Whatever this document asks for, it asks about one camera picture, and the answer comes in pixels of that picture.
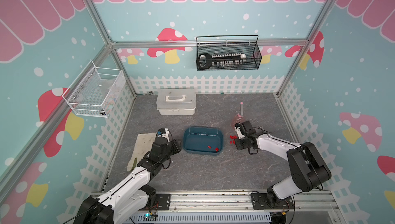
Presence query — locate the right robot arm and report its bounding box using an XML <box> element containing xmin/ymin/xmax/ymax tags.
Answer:
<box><xmin>235</xmin><ymin>121</ymin><xmax>332</xmax><ymax>204</ymax></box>

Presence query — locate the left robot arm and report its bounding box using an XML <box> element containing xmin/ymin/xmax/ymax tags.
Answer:
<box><xmin>74</xmin><ymin>137</ymin><xmax>182</xmax><ymax>224</ymax></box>

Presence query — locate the teal plastic storage box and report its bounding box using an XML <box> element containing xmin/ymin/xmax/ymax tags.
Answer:
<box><xmin>182</xmin><ymin>126</ymin><xmax>224</xmax><ymax>156</ymax></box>

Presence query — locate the white plastic storage case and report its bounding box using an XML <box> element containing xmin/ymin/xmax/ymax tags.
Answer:
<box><xmin>156</xmin><ymin>89</ymin><xmax>196</xmax><ymax>116</ymax></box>

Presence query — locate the white work glove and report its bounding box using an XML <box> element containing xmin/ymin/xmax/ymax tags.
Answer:
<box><xmin>127</xmin><ymin>133</ymin><xmax>156</xmax><ymax>172</ymax></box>

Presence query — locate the green circuit board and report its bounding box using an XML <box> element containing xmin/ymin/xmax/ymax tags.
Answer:
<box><xmin>143</xmin><ymin>213</ymin><xmax>158</xmax><ymax>222</ymax></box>

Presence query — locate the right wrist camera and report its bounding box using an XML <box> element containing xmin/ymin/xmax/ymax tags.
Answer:
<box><xmin>235</xmin><ymin>123</ymin><xmax>245</xmax><ymax>139</ymax></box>

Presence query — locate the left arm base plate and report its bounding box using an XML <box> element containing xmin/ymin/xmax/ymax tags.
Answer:
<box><xmin>137</xmin><ymin>194</ymin><xmax>171</xmax><ymax>212</ymax></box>

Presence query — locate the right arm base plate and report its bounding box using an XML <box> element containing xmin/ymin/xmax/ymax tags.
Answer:
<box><xmin>250</xmin><ymin>191</ymin><xmax>294</xmax><ymax>212</ymax></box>

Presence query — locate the socket set on rail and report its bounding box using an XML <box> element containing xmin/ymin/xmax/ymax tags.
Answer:
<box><xmin>196</xmin><ymin>53</ymin><xmax>247</xmax><ymax>70</ymax></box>

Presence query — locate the black wire wall basket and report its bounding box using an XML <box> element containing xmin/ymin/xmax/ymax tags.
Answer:
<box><xmin>196</xmin><ymin>35</ymin><xmax>262</xmax><ymax>71</ymax></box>

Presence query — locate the white wire wall basket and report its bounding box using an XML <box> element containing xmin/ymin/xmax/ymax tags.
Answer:
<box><xmin>62</xmin><ymin>61</ymin><xmax>126</xmax><ymax>118</ymax></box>

